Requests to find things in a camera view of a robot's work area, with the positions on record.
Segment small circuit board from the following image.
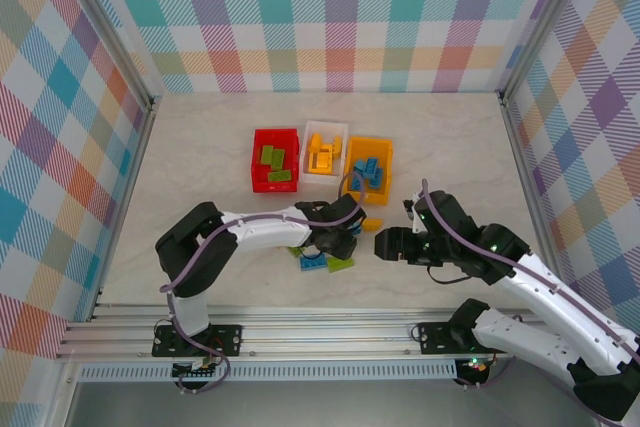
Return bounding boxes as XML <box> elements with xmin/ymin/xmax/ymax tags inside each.
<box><xmin>172</xmin><ymin>357</ymin><xmax>221</xmax><ymax>381</ymax></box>

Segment thin black right gripper cable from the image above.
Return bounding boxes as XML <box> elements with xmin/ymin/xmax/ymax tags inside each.
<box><xmin>426</xmin><ymin>266</ymin><xmax>474</xmax><ymax>286</ymax></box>

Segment slotted grey cable duct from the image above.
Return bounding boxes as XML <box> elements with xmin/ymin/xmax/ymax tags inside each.
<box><xmin>78</xmin><ymin>364</ymin><xmax>459</xmax><ymax>383</ymax></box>

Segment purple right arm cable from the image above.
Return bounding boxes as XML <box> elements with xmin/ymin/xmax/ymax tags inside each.
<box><xmin>421</xmin><ymin>177</ymin><xmax>640</xmax><ymax>427</ymax></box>

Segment yellow lego window frame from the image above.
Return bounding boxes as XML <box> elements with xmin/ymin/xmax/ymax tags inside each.
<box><xmin>309</xmin><ymin>150</ymin><xmax>335</xmax><ymax>177</ymax></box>

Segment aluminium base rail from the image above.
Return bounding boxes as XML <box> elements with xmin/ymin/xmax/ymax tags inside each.
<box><xmin>54</xmin><ymin>302</ymin><xmax>531</xmax><ymax>362</ymax></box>

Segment red plastic bin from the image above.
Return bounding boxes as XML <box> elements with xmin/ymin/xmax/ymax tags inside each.
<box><xmin>249</xmin><ymin>127</ymin><xmax>300</xmax><ymax>194</ymax></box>

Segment black wire loop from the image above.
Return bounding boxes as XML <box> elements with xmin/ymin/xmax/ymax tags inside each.
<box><xmin>410</xmin><ymin>314</ymin><xmax>444</xmax><ymax>343</ymax></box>

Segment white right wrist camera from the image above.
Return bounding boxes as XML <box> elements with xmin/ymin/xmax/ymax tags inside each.
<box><xmin>402</xmin><ymin>193</ymin><xmax>425</xmax><ymax>235</ymax></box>

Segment orange plastic bin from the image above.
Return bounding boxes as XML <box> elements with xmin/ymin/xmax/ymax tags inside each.
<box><xmin>343</xmin><ymin>135</ymin><xmax>395</xmax><ymax>207</ymax></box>

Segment aluminium frame post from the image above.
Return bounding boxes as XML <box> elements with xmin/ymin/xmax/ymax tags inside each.
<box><xmin>498</xmin><ymin>0</ymin><xmax>596</xmax><ymax>103</ymax></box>
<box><xmin>59</xmin><ymin>0</ymin><xmax>164</xmax><ymax>113</ymax></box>

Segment white plastic bin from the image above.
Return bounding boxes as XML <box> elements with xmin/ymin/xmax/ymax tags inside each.
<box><xmin>298</xmin><ymin>120</ymin><xmax>350</xmax><ymax>187</ymax></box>

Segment aluminium side frame bar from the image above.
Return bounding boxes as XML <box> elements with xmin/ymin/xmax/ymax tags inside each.
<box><xmin>87</xmin><ymin>96</ymin><xmax>161</xmax><ymax>321</ymax></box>
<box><xmin>499</xmin><ymin>94</ymin><xmax>556</xmax><ymax>268</ymax></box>

